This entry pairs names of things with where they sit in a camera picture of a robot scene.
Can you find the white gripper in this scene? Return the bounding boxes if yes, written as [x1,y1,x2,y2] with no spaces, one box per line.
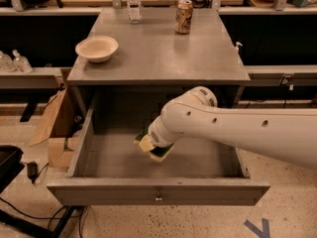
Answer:
[139,116,180,152]

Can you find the green and yellow sponge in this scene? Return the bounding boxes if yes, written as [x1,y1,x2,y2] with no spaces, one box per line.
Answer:
[134,129,173,163]

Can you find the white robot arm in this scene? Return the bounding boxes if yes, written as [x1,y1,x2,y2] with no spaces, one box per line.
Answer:
[134,86,317,171]

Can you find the open grey top drawer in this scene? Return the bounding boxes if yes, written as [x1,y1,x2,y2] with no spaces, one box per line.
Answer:
[48,90,269,205]

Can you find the drawer knob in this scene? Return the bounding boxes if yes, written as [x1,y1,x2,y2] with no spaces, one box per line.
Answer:
[154,191,163,203]

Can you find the grey metal cabinet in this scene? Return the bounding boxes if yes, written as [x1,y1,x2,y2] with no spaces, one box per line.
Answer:
[67,7,250,113]

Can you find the brown cardboard box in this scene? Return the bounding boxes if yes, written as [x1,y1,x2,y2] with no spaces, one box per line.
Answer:
[28,67,83,169]

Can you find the white paper bowl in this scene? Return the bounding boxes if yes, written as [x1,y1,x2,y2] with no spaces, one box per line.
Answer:
[75,36,119,63]

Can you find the black power adapter left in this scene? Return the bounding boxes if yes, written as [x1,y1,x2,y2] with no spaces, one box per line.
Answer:
[27,162,38,182]

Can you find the small white pump bottle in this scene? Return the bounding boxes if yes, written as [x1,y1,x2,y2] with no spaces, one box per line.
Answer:
[235,42,243,55]

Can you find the black plastic bin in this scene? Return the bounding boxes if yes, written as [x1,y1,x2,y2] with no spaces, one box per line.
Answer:
[0,145,24,193]

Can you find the brown soda can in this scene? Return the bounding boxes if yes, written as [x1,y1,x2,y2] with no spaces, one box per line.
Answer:
[175,0,193,34]

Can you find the clear plastic water bottle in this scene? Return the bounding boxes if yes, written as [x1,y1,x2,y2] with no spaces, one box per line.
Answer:
[127,0,142,24]

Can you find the clear sanitizer bottle right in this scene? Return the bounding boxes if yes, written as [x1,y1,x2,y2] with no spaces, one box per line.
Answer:
[13,50,33,73]

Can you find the clear sanitizer bottle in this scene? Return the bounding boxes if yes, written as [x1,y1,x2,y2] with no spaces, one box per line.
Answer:
[0,51,16,72]
[13,50,33,73]

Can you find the blue tape floor marking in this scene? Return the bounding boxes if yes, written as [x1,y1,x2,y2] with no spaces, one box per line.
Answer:
[244,218,270,238]

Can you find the clear sanitizer bottle left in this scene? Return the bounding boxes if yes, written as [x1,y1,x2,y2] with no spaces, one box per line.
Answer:
[0,51,16,72]

